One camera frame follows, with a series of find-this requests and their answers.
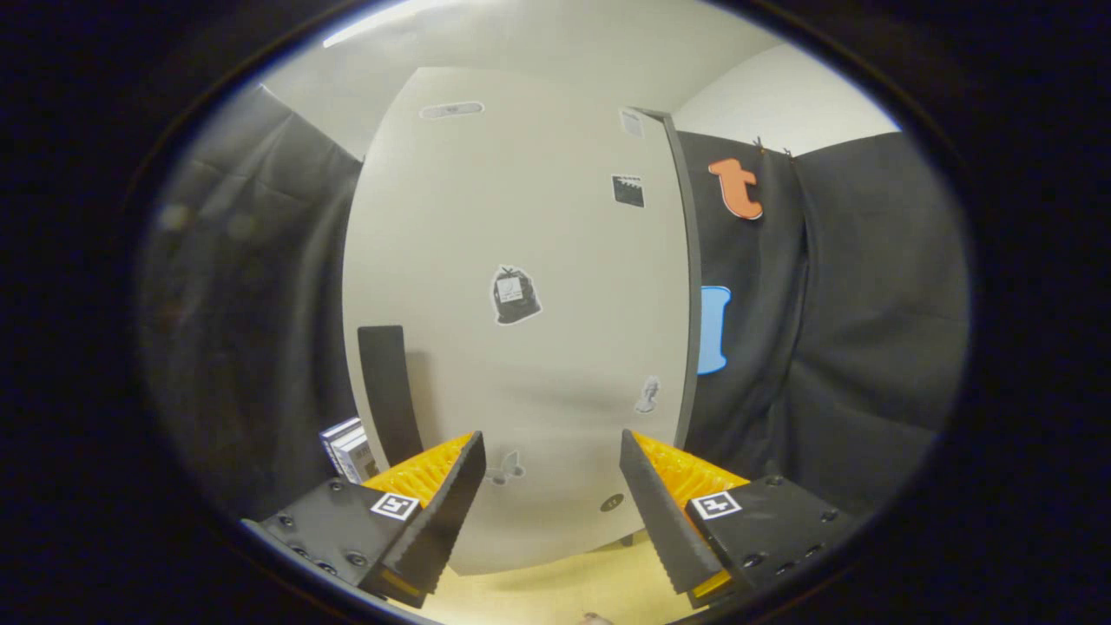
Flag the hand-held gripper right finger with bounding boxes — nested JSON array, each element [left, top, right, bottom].
[[619, 428, 862, 609]]

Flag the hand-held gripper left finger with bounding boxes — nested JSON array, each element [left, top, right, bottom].
[[241, 431, 487, 609]]

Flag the black door handle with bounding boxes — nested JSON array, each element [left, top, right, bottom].
[[358, 326, 426, 467]]

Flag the beige shoe cabinet door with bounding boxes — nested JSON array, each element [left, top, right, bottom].
[[343, 68, 693, 576]]

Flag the black backdrop cloth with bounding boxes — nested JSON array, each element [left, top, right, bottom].
[[139, 82, 971, 522]]

